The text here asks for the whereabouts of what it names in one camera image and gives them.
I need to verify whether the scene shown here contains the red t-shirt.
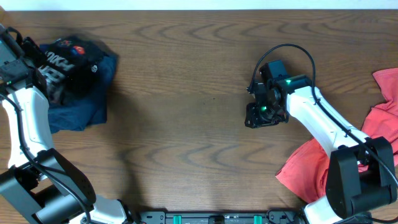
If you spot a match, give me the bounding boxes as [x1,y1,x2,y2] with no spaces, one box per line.
[275,68,397,203]

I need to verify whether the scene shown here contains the folded navy blue shirt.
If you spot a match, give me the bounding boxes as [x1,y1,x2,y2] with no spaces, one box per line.
[40,44,118,134]

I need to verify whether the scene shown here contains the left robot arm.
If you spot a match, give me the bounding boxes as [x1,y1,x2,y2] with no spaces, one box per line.
[1,32,135,223]

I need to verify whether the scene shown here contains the folded black shirt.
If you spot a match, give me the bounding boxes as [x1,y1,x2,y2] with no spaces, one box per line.
[61,63,97,105]

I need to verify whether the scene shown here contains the black orange-patterned jersey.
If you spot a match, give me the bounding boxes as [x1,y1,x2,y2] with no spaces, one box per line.
[39,35,107,105]

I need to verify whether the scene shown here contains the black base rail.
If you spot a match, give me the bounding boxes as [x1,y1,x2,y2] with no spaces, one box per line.
[138,210,308,224]

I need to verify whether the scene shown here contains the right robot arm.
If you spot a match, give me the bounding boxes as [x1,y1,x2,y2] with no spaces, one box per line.
[245,72,397,223]

